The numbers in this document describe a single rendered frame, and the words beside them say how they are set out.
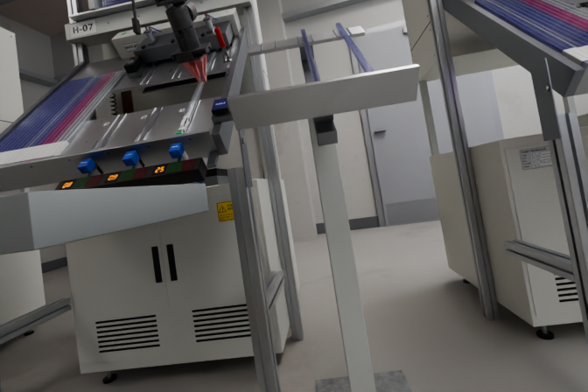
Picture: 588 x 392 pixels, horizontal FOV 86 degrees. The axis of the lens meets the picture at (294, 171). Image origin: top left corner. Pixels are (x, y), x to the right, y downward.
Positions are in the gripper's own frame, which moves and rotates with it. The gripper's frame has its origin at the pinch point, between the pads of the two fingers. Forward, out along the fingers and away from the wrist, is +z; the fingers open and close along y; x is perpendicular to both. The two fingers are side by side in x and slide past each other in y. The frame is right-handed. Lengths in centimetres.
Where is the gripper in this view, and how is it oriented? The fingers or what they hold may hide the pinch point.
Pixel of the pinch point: (202, 79)
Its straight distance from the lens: 101.9
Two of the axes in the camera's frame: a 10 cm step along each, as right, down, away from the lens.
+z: 1.9, 7.9, 5.8
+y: -9.8, 1.6, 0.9
